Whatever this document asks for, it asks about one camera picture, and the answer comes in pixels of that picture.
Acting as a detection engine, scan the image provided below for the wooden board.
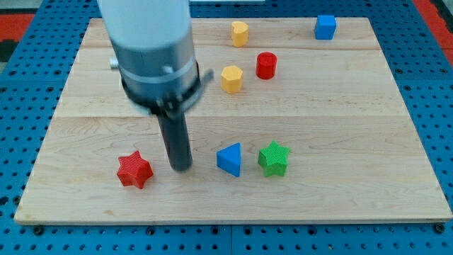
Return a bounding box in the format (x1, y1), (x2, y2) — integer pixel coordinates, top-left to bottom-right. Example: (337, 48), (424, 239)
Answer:
(15, 18), (452, 225)

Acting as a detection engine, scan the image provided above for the red star block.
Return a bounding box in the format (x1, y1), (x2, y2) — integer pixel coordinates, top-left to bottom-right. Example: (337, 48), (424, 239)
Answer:
(117, 151), (154, 189)

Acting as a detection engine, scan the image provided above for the blue cube block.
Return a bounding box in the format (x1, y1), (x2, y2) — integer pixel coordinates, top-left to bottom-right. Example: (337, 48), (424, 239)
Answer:
(314, 15), (337, 40)

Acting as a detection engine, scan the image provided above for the green star block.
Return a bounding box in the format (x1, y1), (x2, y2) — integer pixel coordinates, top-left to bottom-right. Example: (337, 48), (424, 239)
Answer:
(258, 140), (290, 177)

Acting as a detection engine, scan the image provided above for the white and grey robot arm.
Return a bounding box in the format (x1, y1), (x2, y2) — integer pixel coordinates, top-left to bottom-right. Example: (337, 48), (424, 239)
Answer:
(98, 0), (213, 115)

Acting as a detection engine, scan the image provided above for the blue triangle block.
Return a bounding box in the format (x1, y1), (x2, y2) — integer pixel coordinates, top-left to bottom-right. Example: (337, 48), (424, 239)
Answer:
(216, 142), (241, 177)

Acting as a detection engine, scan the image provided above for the yellow heart block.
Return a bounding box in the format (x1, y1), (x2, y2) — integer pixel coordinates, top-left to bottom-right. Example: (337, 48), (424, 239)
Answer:
(231, 21), (249, 47)

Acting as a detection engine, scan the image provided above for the yellow hexagon block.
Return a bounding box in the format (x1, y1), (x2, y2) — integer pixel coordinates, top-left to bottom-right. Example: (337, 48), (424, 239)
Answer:
(221, 65), (243, 94)

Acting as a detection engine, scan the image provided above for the red cylinder block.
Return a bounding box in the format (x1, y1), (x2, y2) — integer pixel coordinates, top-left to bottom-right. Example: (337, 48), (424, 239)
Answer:
(256, 52), (277, 79)

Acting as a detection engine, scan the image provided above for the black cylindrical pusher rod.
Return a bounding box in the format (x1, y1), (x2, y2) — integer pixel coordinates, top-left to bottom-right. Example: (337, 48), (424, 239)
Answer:
(157, 112), (193, 172)

